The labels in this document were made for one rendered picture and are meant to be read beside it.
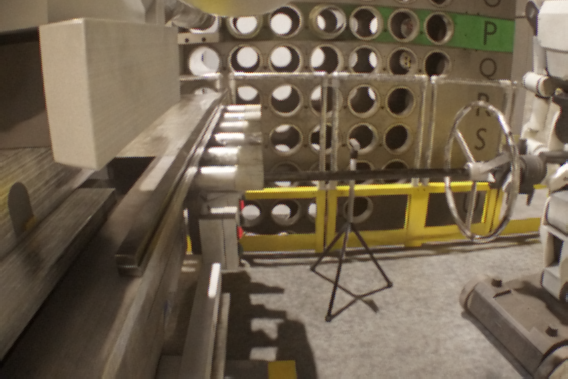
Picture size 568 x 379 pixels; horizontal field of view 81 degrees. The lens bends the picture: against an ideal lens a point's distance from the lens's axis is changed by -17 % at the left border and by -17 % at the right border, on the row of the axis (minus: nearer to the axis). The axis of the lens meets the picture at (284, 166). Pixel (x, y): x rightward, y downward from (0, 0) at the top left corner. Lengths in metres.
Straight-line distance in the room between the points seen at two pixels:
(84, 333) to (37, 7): 0.32
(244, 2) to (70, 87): 0.55
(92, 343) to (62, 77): 0.24
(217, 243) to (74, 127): 0.70
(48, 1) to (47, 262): 0.26
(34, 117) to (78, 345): 0.25
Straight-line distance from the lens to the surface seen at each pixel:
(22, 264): 0.45
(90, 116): 0.35
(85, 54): 0.34
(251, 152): 1.10
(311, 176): 0.96
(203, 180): 0.95
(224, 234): 1.00
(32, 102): 0.48
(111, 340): 0.40
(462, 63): 3.21
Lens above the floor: 1.19
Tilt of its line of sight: 18 degrees down
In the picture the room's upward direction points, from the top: straight up
